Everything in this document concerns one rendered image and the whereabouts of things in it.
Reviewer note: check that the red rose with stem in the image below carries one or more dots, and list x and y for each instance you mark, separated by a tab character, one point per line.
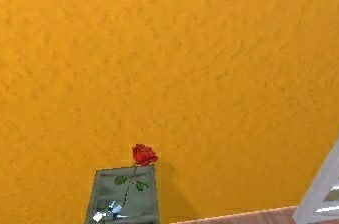
143	154

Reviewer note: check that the grey-green shelf unit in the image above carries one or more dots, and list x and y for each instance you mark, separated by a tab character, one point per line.
143	203

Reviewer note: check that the white room door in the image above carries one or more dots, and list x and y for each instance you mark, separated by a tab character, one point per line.
330	186

